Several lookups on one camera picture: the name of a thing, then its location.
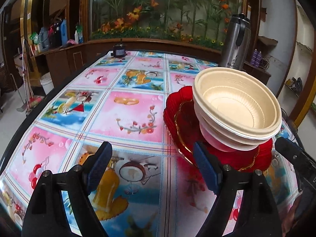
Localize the white plate bottom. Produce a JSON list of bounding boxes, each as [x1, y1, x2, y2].
[[199, 122, 258, 152]]

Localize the cream paper plate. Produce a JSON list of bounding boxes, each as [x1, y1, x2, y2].
[[194, 102, 269, 145]]

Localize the red plastic plate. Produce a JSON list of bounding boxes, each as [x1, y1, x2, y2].
[[163, 86, 273, 172]]

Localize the cream bowl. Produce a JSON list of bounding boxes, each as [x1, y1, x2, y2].
[[192, 67, 282, 140]]

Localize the colourful printed tablecloth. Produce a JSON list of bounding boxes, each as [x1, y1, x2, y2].
[[1, 51, 296, 236]]

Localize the white bucket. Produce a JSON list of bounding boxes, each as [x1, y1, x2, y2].
[[40, 72, 54, 95]]

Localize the purple bottles on shelf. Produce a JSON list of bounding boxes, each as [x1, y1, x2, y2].
[[250, 49, 262, 67]]

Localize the wooden counter cabinet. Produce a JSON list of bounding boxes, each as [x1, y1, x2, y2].
[[34, 38, 272, 89]]

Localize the steel thermos jug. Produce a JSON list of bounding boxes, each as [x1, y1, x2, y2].
[[218, 13, 251, 70]]

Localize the small black jar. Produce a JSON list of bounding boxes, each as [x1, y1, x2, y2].
[[111, 39, 126, 58]]

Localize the blue bottle on counter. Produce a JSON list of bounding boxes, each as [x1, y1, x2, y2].
[[60, 19, 68, 46]]

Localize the flower aquarium display window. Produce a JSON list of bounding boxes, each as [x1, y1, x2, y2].
[[89, 0, 244, 50]]

